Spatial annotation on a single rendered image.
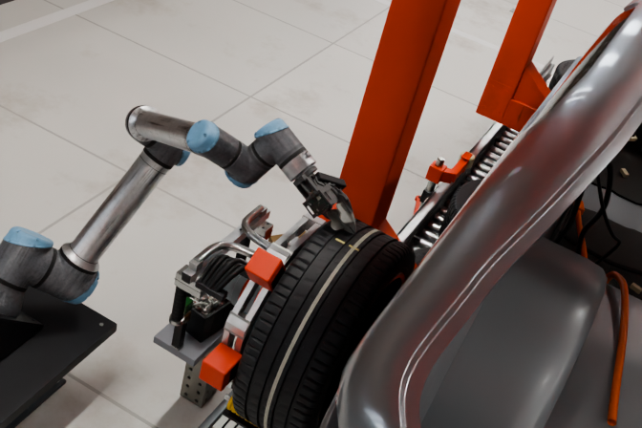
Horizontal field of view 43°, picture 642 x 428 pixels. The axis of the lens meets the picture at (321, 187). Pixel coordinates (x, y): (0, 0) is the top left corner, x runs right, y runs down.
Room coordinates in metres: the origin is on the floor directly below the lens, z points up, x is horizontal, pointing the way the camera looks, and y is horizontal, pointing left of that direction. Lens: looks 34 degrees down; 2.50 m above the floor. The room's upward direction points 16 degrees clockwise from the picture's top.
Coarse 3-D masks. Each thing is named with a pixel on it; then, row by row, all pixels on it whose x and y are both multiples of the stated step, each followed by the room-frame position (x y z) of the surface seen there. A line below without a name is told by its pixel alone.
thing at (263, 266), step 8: (256, 256) 1.64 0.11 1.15; (264, 256) 1.64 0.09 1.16; (272, 256) 1.64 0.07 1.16; (248, 264) 1.62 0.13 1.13; (256, 264) 1.62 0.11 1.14; (264, 264) 1.63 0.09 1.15; (272, 264) 1.63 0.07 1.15; (280, 264) 1.63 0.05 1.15; (248, 272) 1.61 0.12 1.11; (256, 272) 1.60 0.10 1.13; (264, 272) 1.61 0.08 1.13; (272, 272) 1.61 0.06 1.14; (280, 272) 1.65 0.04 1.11; (256, 280) 1.63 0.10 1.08; (264, 280) 1.59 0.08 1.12; (272, 280) 1.61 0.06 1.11; (272, 288) 1.63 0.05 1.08
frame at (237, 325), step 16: (304, 224) 1.88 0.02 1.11; (320, 224) 1.89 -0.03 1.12; (288, 240) 1.80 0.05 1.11; (304, 240) 1.80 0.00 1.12; (288, 256) 1.71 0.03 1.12; (256, 288) 1.67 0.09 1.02; (240, 304) 1.61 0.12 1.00; (256, 304) 1.61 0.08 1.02; (240, 320) 1.58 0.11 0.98; (224, 336) 1.58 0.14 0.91; (240, 336) 1.56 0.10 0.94; (240, 352) 1.56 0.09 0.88
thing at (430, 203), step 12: (492, 132) 4.20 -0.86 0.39; (480, 144) 4.02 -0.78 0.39; (492, 144) 4.24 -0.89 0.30; (480, 156) 4.06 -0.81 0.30; (456, 180) 3.67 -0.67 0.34; (444, 192) 3.43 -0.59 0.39; (432, 204) 3.29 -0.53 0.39; (420, 216) 3.17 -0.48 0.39; (408, 228) 3.05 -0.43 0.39; (420, 228) 3.23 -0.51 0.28; (408, 240) 3.06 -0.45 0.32
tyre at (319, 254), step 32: (320, 256) 1.70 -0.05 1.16; (352, 256) 1.72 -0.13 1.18; (384, 256) 1.75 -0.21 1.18; (288, 288) 1.60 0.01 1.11; (320, 288) 1.61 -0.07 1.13; (352, 288) 1.63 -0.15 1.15; (384, 288) 1.70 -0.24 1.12; (288, 320) 1.54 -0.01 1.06; (320, 320) 1.54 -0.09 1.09; (352, 320) 1.54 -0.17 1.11; (256, 352) 1.50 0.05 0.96; (320, 352) 1.49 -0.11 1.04; (256, 384) 1.47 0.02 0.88; (288, 384) 1.45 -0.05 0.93; (320, 384) 1.45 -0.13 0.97; (256, 416) 1.48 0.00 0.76; (288, 416) 1.44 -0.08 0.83
